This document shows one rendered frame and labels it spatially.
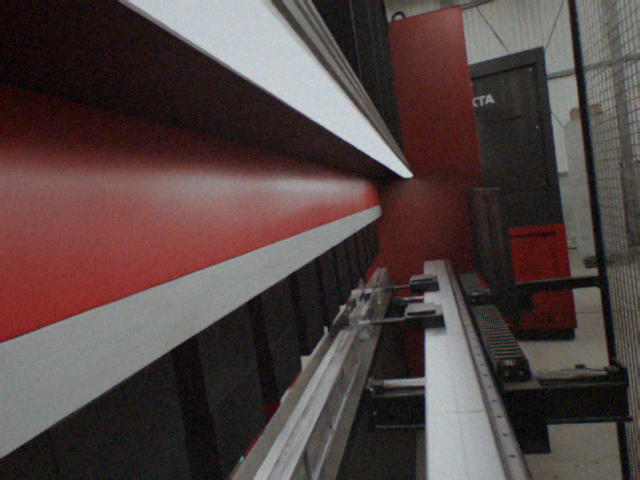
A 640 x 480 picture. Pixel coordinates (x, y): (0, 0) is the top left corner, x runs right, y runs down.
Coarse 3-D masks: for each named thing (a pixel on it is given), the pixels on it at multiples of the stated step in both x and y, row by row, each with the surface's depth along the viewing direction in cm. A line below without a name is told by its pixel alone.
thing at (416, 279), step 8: (416, 280) 185; (424, 280) 184; (432, 280) 184; (376, 288) 193; (384, 288) 192; (392, 288) 190; (400, 288) 189; (416, 288) 184; (424, 288) 183; (432, 288) 183
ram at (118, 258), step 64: (0, 128) 30; (64, 128) 35; (128, 128) 43; (0, 192) 29; (64, 192) 34; (128, 192) 42; (192, 192) 53; (256, 192) 73; (320, 192) 119; (0, 256) 29; (64, 256) 34; (128, 256) 41; (192, 256) 51; (256, 256) 70; (0, 320) 28; (64, 320) 33; (128, 320) 39; (192, 320) 49; (0, 384) 28; (64, 384) 32; (0, 448) 27
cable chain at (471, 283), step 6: (462, 276) 175; (468, 276) 173; (474, 276) 172; (462, 282) 165; (468, 282) 163; (474, 282) 162; (480, 282) 159; (462, 288) 170; (468, 288) 155; (474, 288) 152; (480, 288) 152; (468, 294) 148; (474, 294) 149; (480, 294) 148; (486, 294) 146; (468, 300) 147; (474, 300) 146; (480, 300) 146; (486, 300) 146
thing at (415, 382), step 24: (384, 384) 132; (408, 384) 130; (552, 384) 122; (576, 384) 120; (600, 384) 118; (624, 384) 117; (384, 408) 131; (408, 408) 129; (552, 408) 122; (576, 408) 121; (600, 408) 120; (624, 408) 118
